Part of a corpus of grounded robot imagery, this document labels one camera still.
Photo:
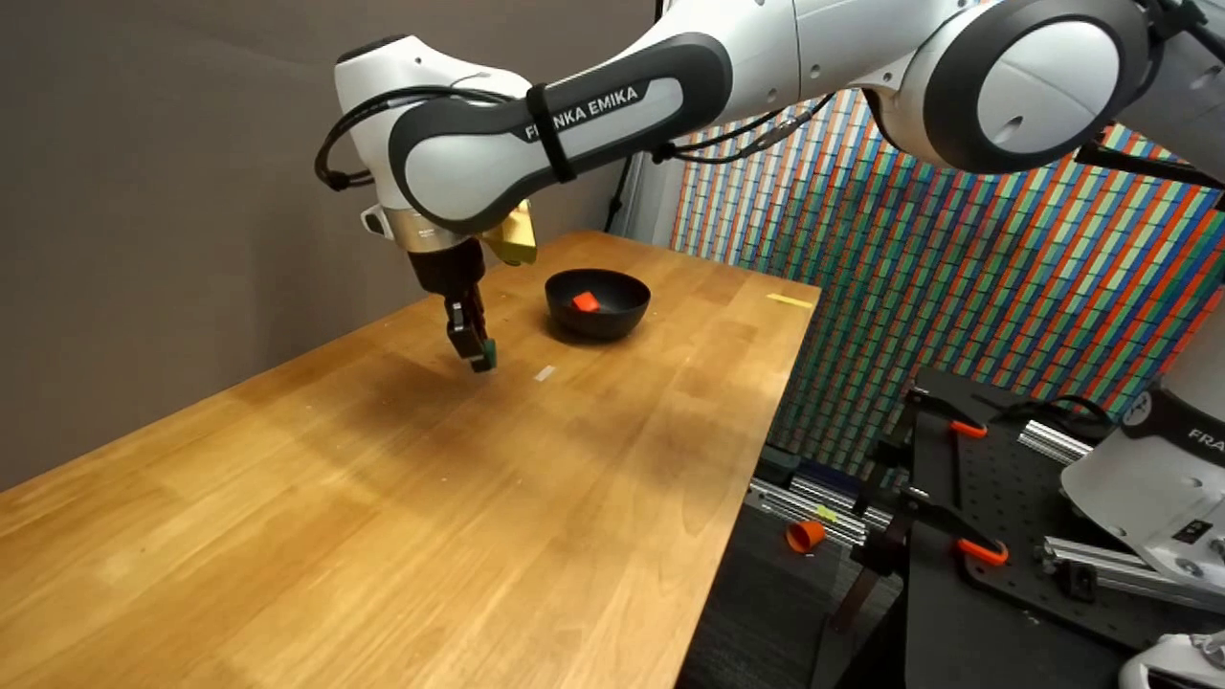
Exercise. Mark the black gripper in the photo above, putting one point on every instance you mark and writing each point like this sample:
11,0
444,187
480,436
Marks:
453,277

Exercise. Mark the orange block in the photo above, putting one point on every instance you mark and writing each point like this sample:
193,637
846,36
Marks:
588,303

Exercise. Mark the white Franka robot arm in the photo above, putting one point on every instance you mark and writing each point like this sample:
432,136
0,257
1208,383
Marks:
981,87

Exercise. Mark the black bowl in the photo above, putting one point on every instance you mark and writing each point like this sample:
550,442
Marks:
621,303

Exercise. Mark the yellow tape strip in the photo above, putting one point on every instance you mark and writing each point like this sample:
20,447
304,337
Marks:
785,302

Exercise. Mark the black perforated side table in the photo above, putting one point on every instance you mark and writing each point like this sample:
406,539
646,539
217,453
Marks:
1012,622

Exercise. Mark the gold wrist camera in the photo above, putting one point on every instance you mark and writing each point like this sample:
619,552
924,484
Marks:
513,239

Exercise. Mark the aluminium extrusion rail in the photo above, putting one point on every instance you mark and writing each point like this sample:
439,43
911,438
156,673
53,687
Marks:
806,498

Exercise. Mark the orange knob rail clamp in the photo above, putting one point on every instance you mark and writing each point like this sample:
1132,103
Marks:
806,532

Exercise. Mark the orange-handled clamp near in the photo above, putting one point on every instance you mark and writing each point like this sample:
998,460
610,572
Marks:
966,539

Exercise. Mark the orange-handled clamp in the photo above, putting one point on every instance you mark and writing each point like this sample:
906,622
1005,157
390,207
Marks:
956,419
966,539

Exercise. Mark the orange-handled clamp far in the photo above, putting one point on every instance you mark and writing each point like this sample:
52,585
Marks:
956,419

